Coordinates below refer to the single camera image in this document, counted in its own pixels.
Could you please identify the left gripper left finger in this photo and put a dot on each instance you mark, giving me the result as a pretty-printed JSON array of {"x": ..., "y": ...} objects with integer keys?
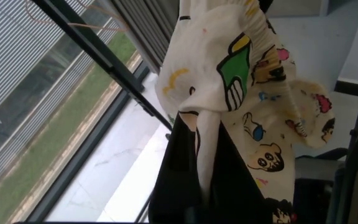
[{"x": 176, "y": 180}]

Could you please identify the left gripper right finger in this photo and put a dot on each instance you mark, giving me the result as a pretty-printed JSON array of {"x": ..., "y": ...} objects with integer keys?
[{"x": 235, "y": 193}]

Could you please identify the cream printed garment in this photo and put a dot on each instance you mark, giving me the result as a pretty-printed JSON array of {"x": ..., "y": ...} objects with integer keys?
[{"x": 204, "y": 71}]

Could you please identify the black clothes rack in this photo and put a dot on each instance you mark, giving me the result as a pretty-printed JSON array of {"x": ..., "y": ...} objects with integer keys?
[{"x": 104, "y": 57}]

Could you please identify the window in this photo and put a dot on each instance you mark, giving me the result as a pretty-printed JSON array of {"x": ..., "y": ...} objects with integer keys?
[{"x": 26, "y": 93}]

